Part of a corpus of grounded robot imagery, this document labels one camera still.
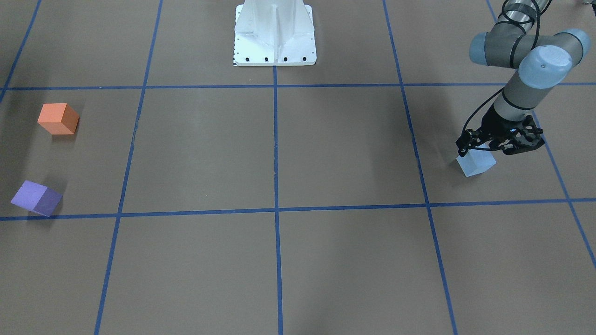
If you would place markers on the light blue foam block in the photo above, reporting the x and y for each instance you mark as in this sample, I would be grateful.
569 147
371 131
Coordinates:
477 161

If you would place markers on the purple foam block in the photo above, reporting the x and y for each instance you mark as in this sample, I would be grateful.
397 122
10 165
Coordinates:
37 198

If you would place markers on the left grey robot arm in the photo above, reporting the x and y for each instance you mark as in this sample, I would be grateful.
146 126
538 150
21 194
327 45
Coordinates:
540 62

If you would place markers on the orange foam block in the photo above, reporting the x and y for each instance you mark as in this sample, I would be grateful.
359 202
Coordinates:
58 119

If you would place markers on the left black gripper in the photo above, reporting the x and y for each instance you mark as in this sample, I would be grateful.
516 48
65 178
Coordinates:
492 125

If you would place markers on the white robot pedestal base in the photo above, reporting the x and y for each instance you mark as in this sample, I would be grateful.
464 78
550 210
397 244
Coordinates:
274 33

